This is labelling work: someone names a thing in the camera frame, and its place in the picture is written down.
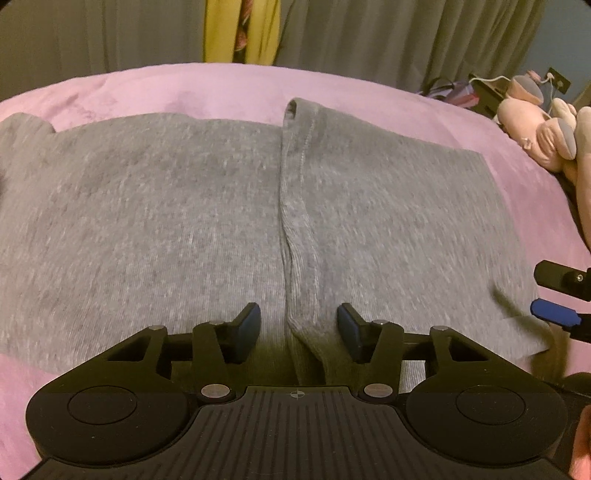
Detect pink blanket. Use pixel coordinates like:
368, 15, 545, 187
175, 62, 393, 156
0, 62, 591, 480

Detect beige plush toy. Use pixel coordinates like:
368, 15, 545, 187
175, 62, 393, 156
551, 97, 591, 185

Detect grey curtain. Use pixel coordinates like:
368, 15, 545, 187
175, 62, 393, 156
276, 0, 555, 93
0, 0, 208, 101

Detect floral patterned cloth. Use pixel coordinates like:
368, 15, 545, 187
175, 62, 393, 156
236, 0, 253, 64

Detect grey pants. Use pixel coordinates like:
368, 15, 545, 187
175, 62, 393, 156
0, 97, 552, 388

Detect purple and black bag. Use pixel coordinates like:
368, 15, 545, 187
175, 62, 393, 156
418, 76, 481, 110

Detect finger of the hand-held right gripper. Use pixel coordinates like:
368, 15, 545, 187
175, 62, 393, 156
534, 261, 591, 302
531, 299, 591, 344

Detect yellow curtain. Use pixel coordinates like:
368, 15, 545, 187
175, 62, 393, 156
248, 0, 282, 65
203, 0, 239, 64

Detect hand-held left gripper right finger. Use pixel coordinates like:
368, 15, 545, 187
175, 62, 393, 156
336, 302, 497, 402

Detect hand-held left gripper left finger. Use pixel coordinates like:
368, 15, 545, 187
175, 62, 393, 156
95, 302, 262, 402

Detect wall outlet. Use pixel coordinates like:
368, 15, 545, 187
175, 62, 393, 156
546, 68, 572, 92

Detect pink plush toy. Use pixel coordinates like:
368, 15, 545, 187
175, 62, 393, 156
496, 71, 579, 172

